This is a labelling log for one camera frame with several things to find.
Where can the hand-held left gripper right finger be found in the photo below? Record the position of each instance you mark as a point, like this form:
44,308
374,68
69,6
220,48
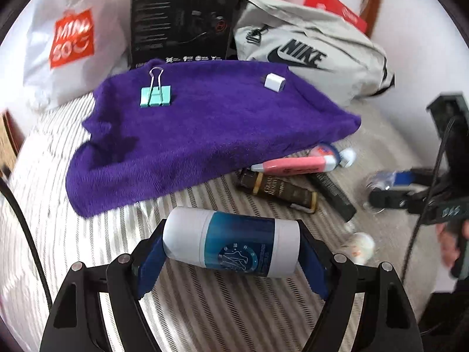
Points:
315,267

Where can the white square charger plug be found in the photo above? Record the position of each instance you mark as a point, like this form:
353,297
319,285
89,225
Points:
273,81

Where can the white and blue cylinder container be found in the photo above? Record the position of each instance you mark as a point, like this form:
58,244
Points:
190,234

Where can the brown wooden chair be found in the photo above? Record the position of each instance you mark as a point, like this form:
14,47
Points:
375,0

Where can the teal binder clip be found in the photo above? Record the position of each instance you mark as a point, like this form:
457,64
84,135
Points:
155,97

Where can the pink pen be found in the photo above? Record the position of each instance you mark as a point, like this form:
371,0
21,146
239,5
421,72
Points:
293,164

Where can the person's right hand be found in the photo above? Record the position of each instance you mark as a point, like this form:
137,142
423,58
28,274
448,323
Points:
447,245

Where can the striped bed sheet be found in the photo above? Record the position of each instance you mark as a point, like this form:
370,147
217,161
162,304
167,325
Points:
220,311

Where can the grey shoulder bag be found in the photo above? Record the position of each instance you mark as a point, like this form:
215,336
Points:
329,36

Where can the round lavender plug adapter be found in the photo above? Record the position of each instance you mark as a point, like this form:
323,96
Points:
347,157

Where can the clear pill bottle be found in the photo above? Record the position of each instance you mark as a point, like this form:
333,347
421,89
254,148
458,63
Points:
381,181

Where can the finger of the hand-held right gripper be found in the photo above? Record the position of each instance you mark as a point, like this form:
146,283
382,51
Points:
395,198
417,178

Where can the dark brown tube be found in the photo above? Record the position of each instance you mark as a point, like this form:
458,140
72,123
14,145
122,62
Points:
278,190

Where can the wooden headboard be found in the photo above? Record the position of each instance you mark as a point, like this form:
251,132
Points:
7,139

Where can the white shopping bag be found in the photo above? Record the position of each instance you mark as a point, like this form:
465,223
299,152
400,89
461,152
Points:
73,14

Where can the pink jar with blue lid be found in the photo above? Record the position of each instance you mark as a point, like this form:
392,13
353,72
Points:
326,150

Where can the small white round container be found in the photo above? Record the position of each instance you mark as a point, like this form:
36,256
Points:
361,245

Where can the red box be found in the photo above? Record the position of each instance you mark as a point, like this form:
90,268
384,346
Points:
329,3

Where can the dark clothing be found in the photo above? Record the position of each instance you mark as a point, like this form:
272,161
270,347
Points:
447,322

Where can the long black box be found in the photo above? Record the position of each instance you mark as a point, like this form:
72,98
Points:
333,194

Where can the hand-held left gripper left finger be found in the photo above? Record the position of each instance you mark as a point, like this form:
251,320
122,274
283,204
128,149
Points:
150,264

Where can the black headset box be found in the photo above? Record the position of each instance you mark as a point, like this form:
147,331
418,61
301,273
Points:
165,14

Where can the purple towel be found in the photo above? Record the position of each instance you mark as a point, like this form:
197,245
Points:
220,124

